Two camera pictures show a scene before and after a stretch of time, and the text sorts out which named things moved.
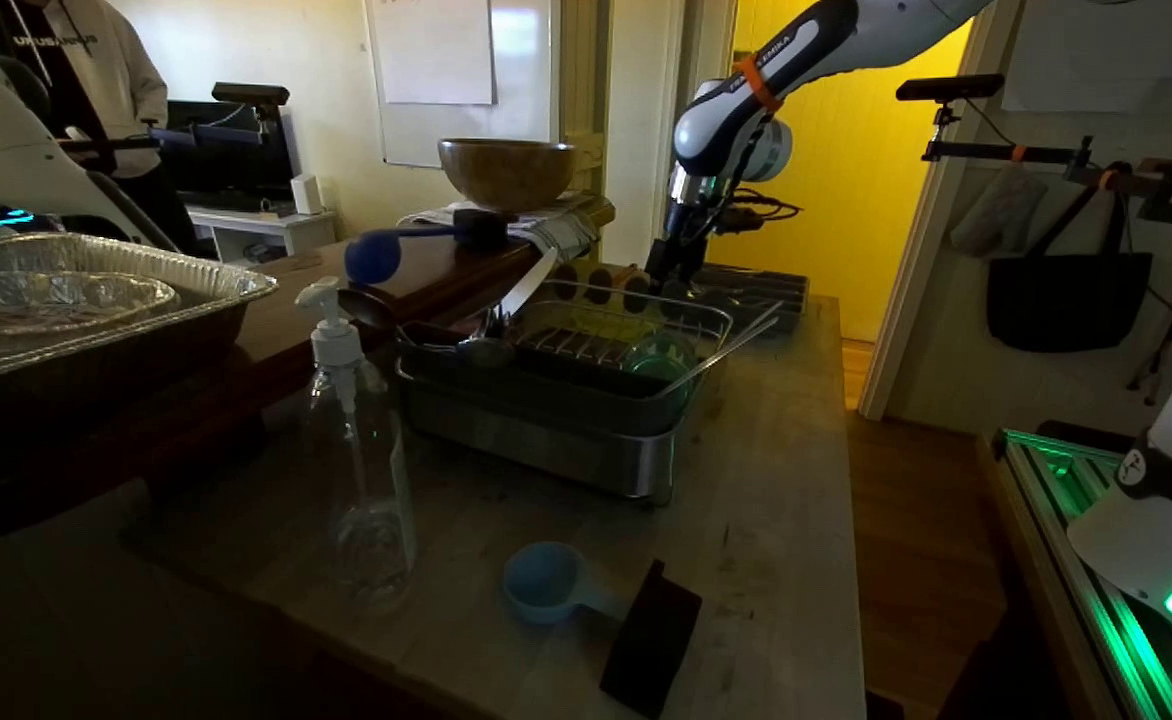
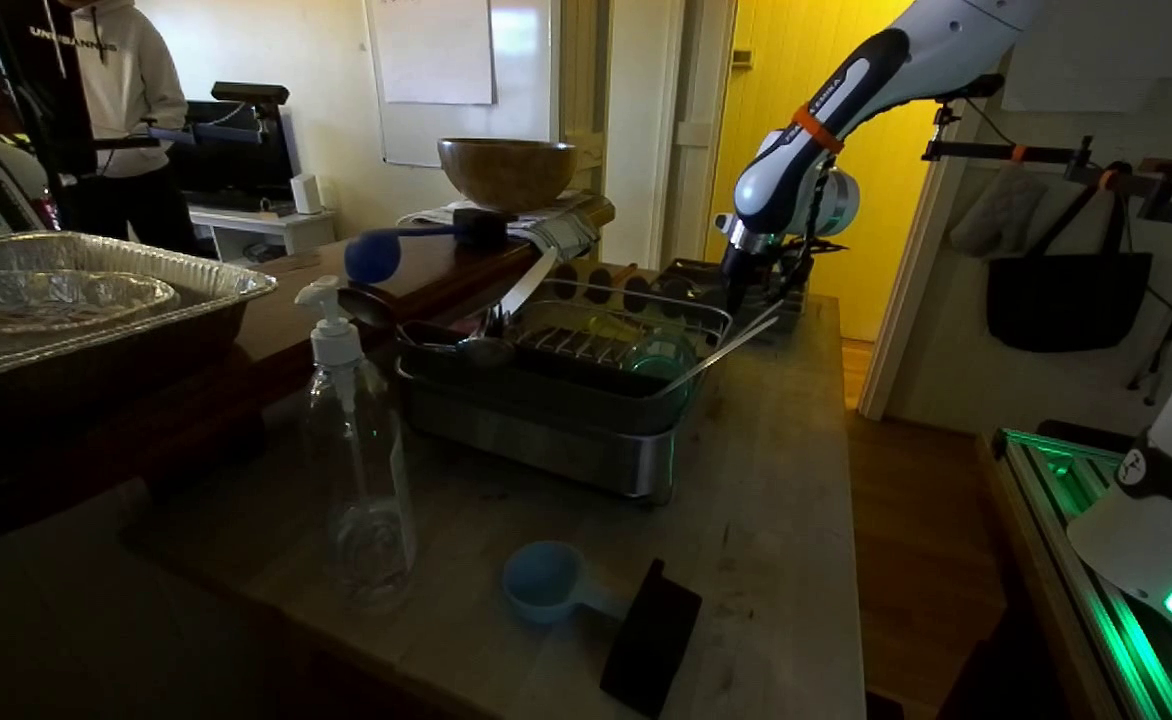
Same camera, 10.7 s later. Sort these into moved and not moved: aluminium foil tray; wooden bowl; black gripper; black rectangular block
Moved: black gripper
Not moved: wooden bowl; black rectangular block; aluminium foil tray
